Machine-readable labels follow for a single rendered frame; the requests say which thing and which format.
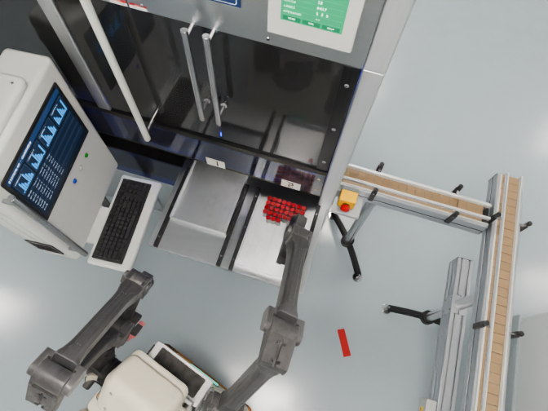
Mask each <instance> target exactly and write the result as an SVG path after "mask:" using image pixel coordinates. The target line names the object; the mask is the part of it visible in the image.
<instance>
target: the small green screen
mask: <svg viewBox="0 0 548 411"><path fill-rule="evenodd" d="M364 5H365V0H268V10H267V31H268V32H270V33H276V34H279V35H282V36H286V37H289V38H295V39H298V40H301V41H305V42H310V43H313V44H316V45H320V46H326V47H329V48H332V49H335V50H339V51H345V52H347V53H351V50H352V47H353V44H354V41H355V38H356V32H357V29H358V26H359V23H360V18H361V15H362V11H363V9H364Z"/></svg>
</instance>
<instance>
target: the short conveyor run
mask: <svg viewBox="0 0 548 411"><path fill-rule="evenodd" d="M383 167H384V162H380V164H379V165H378V167H377V169H376V170H370V169H367V168H364V167H361V166H356V165H352V164H350V163H349V164H348V166H347V169H346V172H345V174H344V176H343V178H342V182H341V184H343V185H347V186H349V187H353V188H358V189H360V191H359V193H358V196H359V197H363V198H364V199H363V201H366V202H368V203H372V204H375V205H378V206H383V207H386V208H388V209H392V210H397V211H399V212H403V213H406V214H411V215H413V216H417V217H419V218H423V219H428V220H430V221H433V222H437V223H442V224H444V225H448V226H450V227H454V228H458V229H461V230H464V231H468V232H473V233H475V234H478V235H479V234H480V233H481V232H483V231H485V230H486V229H488V221H489V220H490V219H491V218H490V217H489V209H490V207H492V205H491V204H490V203H487V202H484V201H479V200H476V199H473V198H470V197H465V196H462V195H459V194H458V193H459V192H460V191H461V190H462V189H463V185H462V184H459V185H458V187H455V189H454V190H452V191H451V192H447V191H445V190H441V189H438V188H433V187H430V186H427V185H424V184H421V183H416V182H413V181H410V180H407V179H402V178H399V177H395V176H393V175H387V174H384V173H381V171H382V168H383Z"/></svg>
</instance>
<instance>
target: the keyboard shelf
mask: <svg viewBox="0 0 548 411"><path fill-rule="evenodd" d="M123 179H130V180H134V181H138V182H142V183H149V184H151V185H152V187H151V189H150V191H149V194H148V197H147V200H146V202H145V204H144V208H143V210H142V213H141V215H140V217H139V222H138V223H137V226H136V229H135V232H134V235H133V237H132V239H131V242H130V245H129V248H128V250H127V252H126V256H125V258H124V261H123V263H122V264H118V263H111V262H108V261H104V260H100V259H94V258H92V257H91V256H92V254H93V252H94V250H95V247H96V245H97V242H98V240H99V237H100V234H101V232H102V230H103V228H104V225H105V222H106V220H107V217H108V215H109V212H110V210H111V208H112V206H113V203H114V200H115V198H116V195H117V192H118V190H119V188H120V186H121V184H122V180H123ZM161 186H162V185H161V183H158V182H153V181H150V180H146V179H139V178H136V177H131V176H128V175H123V176H122V177H121V180H120V182H119V184H118V186H117V190H116V192H115V194H114V196H113V199H112V202H111V204H110V207H109V208H107V207H103V206H101V207H100V209H99V213H98V214H97V216H96V219H95V222H94V224H93V226H92V229H91V232H90V234H89V236H88V238H87V240H86V243H90V244H93V245H94V246H93V248H92V250H91V253H90V256H89V258H88V260H87V262H88V263H89V264H93V265H96V266H100V267H106V268H110V269H113V270H118V271H121V272H125V271H126V270H131V269H132V267H133V265H134V262H135V259H136V256H137V253H138V251H139V247H140V245H141V242H142V240H143V238H144V233H145V231H146V229H147V226H148V222H149V220H150V218H151V215H152V212H153V209H154V206H155V204H156V202H157V198H158V195H159V193H160V191H161Z"/></svg>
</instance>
